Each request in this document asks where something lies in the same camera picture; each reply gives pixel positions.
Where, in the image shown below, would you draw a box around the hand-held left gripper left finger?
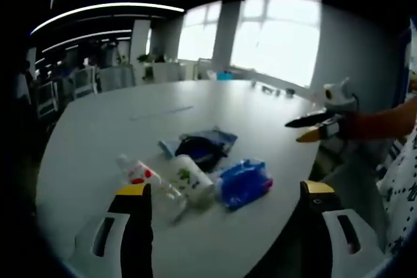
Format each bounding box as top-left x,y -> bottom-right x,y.
74,182 -> 154,278

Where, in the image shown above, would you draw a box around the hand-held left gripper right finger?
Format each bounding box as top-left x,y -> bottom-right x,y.
298,180 -> 389,278

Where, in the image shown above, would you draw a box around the clear bottle with red label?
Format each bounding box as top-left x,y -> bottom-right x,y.
116,153 -> 188,224

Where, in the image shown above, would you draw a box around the white bottle with green print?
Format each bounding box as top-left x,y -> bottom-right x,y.
166,154 -> 216,208

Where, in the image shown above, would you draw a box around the blue plastic packet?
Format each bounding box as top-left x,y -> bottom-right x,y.
214,158 -> 274,211

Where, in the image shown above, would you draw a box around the black pouch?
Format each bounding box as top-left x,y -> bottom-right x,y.
158,126 -> 239,159
175,135 -> 229,172

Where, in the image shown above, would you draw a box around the small dark objects on table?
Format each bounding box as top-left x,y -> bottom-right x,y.
260,84 -> 296,97

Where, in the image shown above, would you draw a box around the person's white printed shirt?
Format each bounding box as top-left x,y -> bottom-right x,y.
377,128 -> 417,254

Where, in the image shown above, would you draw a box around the grey-white table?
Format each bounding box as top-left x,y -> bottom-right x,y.
35,78 -> 330,278

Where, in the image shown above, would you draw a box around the white low cabinet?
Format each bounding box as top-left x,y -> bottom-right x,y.
143,61 -> 188,83

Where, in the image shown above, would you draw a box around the white mesh office chair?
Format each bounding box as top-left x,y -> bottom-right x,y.
35,79 -> 61,118
72,65 -> 99,99

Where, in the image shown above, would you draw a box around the green potted plant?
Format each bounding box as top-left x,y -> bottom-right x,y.
136,52 -> 157,82

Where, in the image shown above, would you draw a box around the curved ceiling light strip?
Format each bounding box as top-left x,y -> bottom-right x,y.
29,1 -> 185,36

